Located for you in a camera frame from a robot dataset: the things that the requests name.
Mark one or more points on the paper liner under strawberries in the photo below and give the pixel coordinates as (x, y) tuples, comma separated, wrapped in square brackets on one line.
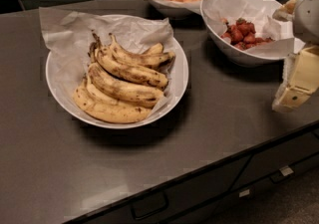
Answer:
[(239, 5)]

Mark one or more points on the white bowl with strawberries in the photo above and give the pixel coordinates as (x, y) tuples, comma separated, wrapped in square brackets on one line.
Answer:
[(232, 53)]

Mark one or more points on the pale inner banana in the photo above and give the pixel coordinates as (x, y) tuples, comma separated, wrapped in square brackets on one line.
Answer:
[(100, 96)]

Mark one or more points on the right drawer handle with latch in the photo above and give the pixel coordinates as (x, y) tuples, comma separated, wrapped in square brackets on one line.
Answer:
[(282, 174)]

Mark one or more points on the spotted banana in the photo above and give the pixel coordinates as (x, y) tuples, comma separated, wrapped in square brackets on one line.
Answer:
[(137, 74), (141, 95), (153, 61)]

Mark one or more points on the small silver drawer latch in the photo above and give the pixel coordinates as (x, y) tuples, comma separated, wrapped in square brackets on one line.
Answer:
[(244, 193)]

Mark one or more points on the white paper under bananas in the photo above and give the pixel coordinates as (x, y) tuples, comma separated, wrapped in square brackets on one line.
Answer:
[(68, 35)]

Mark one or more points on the red strawberries pile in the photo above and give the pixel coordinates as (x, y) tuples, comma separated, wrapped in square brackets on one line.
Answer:
[(242, 35)]

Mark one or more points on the left dark drawer handle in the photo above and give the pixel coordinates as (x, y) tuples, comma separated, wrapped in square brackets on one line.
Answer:
[(149, 206)]

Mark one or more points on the large white banana bowl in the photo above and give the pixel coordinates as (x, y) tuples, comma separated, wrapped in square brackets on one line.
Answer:
[(178, 79)]

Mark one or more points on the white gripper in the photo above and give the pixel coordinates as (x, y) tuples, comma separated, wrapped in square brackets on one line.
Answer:
[(307, 14)]

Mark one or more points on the bottom front banana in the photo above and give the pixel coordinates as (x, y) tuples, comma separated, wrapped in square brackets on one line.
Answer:
[(107, 112)]

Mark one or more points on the small back banana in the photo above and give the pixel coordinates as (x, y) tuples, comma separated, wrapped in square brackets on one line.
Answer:
[(154, 49)]

